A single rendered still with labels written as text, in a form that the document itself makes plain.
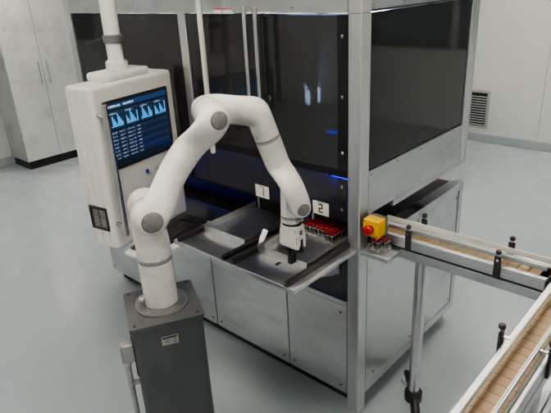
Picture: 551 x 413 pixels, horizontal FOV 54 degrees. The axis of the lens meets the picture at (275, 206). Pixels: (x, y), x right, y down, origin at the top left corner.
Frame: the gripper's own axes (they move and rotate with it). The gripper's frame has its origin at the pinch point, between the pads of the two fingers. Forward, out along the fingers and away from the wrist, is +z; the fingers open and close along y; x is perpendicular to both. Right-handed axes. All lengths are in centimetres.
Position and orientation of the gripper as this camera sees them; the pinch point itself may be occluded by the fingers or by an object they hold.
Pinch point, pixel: (292, 258)
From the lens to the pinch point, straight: 210.1
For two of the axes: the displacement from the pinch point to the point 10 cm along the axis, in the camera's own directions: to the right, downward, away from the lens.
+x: -6.7, 2.9, -6.8
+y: -7.4, -2.4, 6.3
